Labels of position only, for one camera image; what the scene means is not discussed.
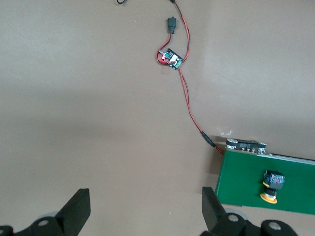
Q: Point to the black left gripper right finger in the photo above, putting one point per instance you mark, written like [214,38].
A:
[214,221]

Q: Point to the yellow push button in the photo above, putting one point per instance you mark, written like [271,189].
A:
[273,182]

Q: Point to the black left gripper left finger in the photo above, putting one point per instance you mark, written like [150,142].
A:
[73,216]

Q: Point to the black plug with red lead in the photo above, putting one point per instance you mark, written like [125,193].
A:
[171,24]

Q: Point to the green conveyor belt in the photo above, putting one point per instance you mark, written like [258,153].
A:
[246,177]

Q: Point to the small black circuit board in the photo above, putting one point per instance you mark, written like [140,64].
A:
[172,57]

